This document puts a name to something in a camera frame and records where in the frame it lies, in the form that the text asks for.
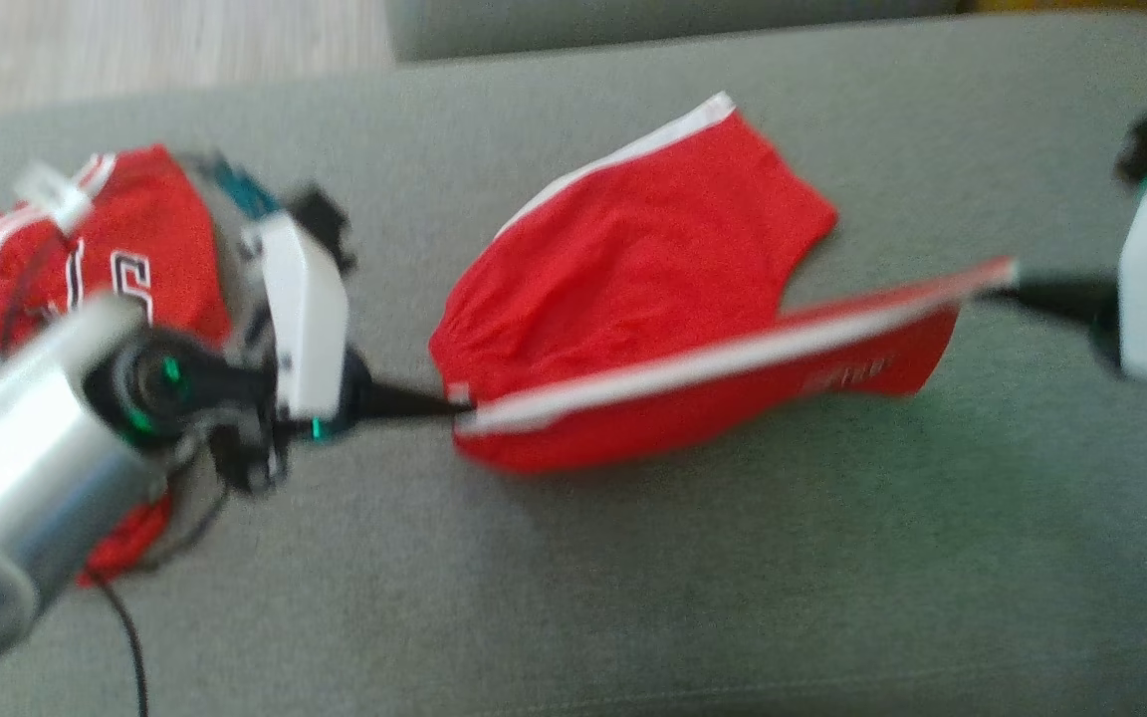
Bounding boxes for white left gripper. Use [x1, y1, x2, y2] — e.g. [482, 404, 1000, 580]
[86, 214, 476, 494]

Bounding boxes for red shorts with white stripe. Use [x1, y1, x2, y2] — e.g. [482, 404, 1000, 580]
[429, 92, 1020, 475]

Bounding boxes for red white basketball jersey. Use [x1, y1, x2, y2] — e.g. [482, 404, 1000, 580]
[0, 144, 236, 589]

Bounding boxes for grey fabric sofa seat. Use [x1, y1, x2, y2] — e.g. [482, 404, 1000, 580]
[0, 12, 1147, 717]

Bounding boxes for grey sofa cushion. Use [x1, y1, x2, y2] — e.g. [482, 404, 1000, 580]
[384, 0, 963, 63]

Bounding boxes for white cable label tag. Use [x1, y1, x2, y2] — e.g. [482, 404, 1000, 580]
[14, 159, 93, 232]

